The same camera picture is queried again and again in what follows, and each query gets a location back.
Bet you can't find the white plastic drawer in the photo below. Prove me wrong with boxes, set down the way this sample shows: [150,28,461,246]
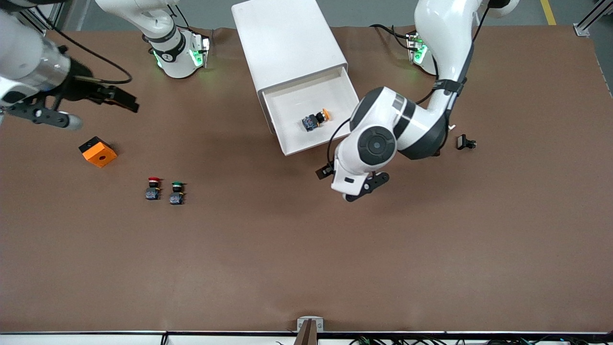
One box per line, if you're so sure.
[262,67,361,157]

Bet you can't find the yellow push button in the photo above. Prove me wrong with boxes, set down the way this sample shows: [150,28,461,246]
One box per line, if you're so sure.
[302,108,331,133]

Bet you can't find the green push button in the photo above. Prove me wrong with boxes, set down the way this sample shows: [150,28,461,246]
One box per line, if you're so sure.
[169,181,186,206]

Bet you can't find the white drawer cabinet housing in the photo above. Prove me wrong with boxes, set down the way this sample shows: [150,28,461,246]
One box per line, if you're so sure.
[232,0,349,136]

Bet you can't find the orange box with black base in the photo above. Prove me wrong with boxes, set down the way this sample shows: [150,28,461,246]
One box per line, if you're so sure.
[79,136,118,168]

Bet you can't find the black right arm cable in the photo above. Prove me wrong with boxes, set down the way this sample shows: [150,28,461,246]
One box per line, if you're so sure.
[47,30,134,85]

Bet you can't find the aluminium frame post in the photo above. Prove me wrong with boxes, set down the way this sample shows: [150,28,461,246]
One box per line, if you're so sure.
[573,0,613,37]
[18,0,64,35]

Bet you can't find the white table edge rail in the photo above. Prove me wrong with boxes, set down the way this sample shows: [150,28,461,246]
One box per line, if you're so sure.
[0,330,613,345]

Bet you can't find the black arm base cable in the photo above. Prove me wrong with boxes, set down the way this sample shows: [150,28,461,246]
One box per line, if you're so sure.
[369,23,414,51]

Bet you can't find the tangled black cables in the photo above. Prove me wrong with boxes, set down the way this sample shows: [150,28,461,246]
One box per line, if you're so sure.
[275,335,613,345]

